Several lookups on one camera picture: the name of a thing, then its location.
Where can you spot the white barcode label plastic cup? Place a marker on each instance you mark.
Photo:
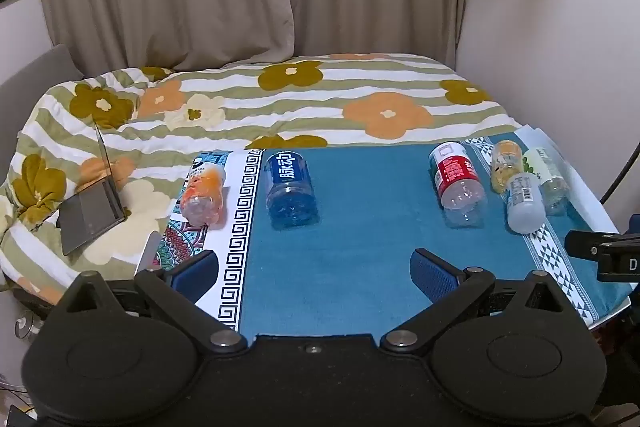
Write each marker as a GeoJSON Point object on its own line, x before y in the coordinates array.
{"type": "Point", "coordinates": [525, 204]}

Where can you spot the grey padded headboard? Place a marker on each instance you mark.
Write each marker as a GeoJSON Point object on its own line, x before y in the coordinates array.
{"type": "Point", "coordinates": [35, 69]}

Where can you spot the floral striped blanket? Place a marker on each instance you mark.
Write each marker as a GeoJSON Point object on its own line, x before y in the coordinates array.
{"type": "Point", "coordinates": [300, 107]}

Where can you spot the orange label clear plastic cup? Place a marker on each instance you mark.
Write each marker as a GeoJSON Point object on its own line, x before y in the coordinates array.
{"type": "Point", "coordinates": [202, 194]}

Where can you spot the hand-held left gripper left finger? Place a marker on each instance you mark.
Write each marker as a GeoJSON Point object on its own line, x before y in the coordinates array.
{"type": "Point", "coordinates": [195, 275]}

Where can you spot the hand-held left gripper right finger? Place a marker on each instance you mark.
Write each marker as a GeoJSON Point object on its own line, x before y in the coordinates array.
{"type": "Point", "coordinates": [431, 275]}

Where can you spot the blue table cloth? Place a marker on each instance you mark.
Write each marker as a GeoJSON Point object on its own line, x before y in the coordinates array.
{"type": "Point", "coordinates": [360, 237]}

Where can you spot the red label clear plastic cup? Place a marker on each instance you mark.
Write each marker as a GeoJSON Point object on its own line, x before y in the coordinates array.
{"type": "Point", "coordinates": [457, 179]}

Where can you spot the yellow label clear plastic cup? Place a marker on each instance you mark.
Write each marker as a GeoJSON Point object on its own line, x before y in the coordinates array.
{"type": "Point", "coordinates": [505, 164]}

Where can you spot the green white label plastic cup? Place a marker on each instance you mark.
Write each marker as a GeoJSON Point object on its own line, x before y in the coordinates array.
{"type": "Point", "coordinates": [550, 177]}

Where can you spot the blue label clear plastic cup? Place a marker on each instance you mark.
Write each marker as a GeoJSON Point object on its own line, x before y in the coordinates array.
{"type": "Point", "coordinates": [290, 187]}

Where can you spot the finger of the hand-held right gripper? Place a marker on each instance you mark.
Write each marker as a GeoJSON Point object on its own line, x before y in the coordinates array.
{"type": "Point", "coordinates": [580, 243]}

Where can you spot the grey open laptop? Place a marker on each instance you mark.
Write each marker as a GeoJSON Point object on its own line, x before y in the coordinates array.
{"type": "Point", "coordinates": [92, 214]}

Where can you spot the patterned white border cloth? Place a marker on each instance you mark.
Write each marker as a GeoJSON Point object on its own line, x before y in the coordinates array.
{"type": "Point", "coordinates": [235, 247]}

